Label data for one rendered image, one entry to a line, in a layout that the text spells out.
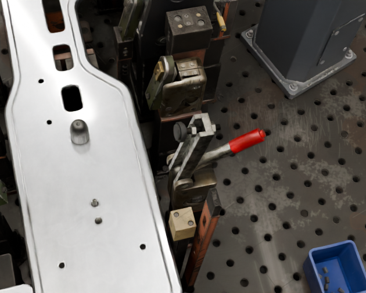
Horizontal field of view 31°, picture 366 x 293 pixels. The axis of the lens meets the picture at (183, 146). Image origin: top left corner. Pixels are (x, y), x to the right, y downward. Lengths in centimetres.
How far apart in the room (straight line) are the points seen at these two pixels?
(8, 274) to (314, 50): 79
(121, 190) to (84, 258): 13
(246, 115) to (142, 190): 49
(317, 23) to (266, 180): 36
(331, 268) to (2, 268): 68
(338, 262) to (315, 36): 47
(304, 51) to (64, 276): 73
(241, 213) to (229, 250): 9
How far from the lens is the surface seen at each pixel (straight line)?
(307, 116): 154
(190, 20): 111
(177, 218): 100
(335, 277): 141
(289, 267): 139
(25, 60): 121
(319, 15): 135
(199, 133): 89
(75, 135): 109
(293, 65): 150
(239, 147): 99
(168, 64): 107
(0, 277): 108
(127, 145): 112
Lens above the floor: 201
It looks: 64 degrees down
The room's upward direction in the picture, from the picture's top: 10 degrees clockwise
